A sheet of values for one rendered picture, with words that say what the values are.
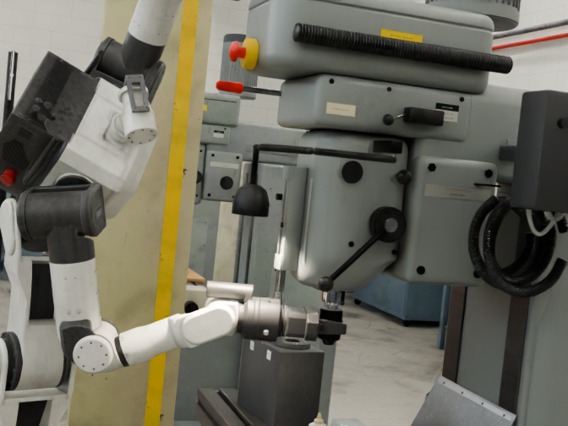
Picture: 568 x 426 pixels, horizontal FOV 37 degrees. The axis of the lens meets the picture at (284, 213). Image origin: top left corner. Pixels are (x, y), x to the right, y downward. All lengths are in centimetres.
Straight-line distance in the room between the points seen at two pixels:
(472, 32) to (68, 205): 86
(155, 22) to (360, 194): 61
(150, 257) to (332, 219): 184
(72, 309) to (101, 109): 43
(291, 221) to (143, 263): 177
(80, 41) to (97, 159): 896
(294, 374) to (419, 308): 713
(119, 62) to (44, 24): 875
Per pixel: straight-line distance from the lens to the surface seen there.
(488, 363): 193
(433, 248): 171
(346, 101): 162
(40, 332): 212
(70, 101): 183
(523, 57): 888
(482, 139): 177
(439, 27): 170
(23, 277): 208
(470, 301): 200
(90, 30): 1075
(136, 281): 341
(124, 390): 350
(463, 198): 174
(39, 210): 170
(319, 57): 159
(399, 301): 917
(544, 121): 153
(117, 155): 180
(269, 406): 207
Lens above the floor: 154
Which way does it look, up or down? 3 degrees down
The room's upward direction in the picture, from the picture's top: 6 degrees clockwise
